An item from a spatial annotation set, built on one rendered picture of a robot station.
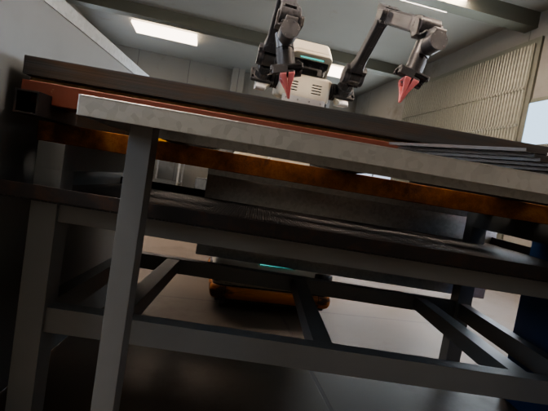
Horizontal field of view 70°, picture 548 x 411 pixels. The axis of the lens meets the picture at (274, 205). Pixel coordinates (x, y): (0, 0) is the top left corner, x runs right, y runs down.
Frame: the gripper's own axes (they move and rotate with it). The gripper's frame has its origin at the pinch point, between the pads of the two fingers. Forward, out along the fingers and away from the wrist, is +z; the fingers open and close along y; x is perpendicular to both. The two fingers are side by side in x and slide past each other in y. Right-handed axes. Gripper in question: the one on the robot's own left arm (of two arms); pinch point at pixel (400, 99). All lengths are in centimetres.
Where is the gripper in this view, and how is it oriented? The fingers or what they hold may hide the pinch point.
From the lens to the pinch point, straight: 136.0
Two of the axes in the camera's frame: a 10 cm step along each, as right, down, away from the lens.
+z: -3.9, 9.2, 0.2
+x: -0.3, -0.3, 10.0
